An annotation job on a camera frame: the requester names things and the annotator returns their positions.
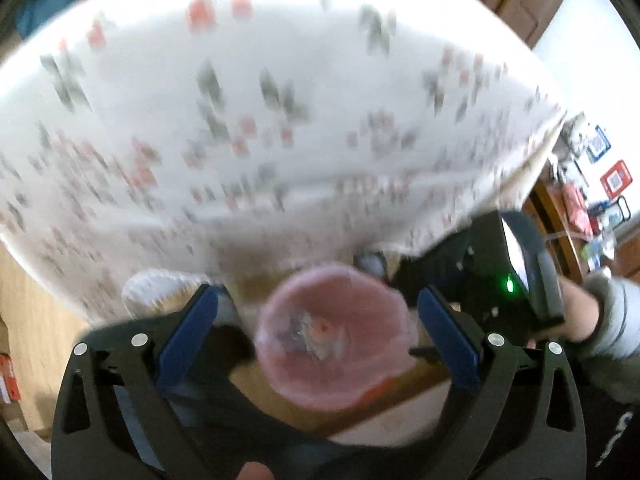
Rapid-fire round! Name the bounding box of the white fuzzy slipper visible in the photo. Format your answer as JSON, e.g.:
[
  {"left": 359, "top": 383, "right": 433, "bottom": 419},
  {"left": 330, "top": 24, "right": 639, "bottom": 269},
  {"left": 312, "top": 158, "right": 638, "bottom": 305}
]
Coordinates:
[{"left": 122, "top": 269, "right": 221, "bottom": 322}]

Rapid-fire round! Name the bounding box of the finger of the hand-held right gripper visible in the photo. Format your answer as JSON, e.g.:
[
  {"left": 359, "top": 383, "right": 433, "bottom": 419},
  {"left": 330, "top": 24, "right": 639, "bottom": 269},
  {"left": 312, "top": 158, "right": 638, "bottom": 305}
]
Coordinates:
[{"left": 394, "top": 239, "right": 472, "bottom": 311}]

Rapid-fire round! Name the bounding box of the blue grey footwear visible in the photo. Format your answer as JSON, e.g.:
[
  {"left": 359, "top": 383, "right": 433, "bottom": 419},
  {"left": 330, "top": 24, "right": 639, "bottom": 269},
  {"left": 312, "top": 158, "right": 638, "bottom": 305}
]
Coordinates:
[{"left": 352, "top": 252, "right": 388, "bottom": 281}]

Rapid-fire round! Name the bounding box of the red framed card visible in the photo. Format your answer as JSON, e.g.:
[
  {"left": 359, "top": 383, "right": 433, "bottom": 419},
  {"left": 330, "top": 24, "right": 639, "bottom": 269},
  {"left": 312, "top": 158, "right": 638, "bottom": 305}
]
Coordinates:
[{"left": 600, "top": 160, "right": 633, "bottom": 198}]

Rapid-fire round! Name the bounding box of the person's left hand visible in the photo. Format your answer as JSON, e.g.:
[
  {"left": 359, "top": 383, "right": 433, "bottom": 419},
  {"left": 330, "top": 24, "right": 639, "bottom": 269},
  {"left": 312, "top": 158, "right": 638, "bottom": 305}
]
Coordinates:
[{"left": 237, "top": 461, "right": 275, "bottom": 480}]

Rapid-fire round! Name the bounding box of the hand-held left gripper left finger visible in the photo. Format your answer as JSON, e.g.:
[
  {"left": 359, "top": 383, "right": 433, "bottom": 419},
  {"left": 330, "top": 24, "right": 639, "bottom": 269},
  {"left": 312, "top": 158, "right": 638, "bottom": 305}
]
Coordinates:
[{"left": 50, "top": 284, "right": 219, "bottom": 480}]

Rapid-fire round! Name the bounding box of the person's black printed jacket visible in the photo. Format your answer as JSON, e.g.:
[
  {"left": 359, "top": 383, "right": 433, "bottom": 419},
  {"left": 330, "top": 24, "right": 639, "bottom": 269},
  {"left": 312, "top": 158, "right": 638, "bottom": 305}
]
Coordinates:
[{"left": 590, "top": 395, "right": 640, "bottom": 480}]

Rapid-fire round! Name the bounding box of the floral tablecloth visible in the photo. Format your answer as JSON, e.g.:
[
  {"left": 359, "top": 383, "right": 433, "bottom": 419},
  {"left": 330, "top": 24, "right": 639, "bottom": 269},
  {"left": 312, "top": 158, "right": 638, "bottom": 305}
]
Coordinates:
[{"left": 0, "top": 0, "right": 568, "bottom": 331}]

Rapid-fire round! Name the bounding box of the blue framed card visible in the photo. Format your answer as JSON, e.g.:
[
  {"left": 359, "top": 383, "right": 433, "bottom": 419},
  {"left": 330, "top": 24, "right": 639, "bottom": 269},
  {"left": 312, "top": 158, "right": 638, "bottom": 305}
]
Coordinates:
[{"left": 582, "top": 125, "right": 612, "bottom": 163}]

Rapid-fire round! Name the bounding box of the pink red bag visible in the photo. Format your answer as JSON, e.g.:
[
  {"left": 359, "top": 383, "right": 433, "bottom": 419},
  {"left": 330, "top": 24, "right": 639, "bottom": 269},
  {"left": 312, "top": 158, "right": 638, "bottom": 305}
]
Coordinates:
[{"left": 560, "top": 182, "right": 593, "bottom": 233}]

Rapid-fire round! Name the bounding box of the black framed card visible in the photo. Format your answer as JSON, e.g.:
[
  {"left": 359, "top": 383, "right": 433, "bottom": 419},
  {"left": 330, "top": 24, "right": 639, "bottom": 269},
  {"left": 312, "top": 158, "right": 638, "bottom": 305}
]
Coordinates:
[{"left": 590, "top": 195, "right": 632, "bottom": 226}]

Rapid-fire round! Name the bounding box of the person's right hand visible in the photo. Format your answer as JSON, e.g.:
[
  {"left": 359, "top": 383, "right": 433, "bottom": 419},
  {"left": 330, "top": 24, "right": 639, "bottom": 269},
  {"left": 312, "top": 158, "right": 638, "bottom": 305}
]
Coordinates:
[{"left": 559, "top": 279, "right": 602, "bottom": 343}]

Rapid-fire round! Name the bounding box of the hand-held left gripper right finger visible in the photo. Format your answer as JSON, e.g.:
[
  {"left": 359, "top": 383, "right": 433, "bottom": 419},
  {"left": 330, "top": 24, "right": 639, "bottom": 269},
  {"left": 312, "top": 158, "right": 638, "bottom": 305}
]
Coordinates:
[{"left": 418, "top": 285, "right": 587, "bottom": 480}]

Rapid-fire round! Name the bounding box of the wooden nightstand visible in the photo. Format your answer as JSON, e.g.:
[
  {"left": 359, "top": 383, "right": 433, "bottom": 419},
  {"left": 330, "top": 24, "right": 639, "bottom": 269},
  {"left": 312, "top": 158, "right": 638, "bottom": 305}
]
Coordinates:
[{"left": 522, "top": 157, "right": 601, "bottom": 281}]

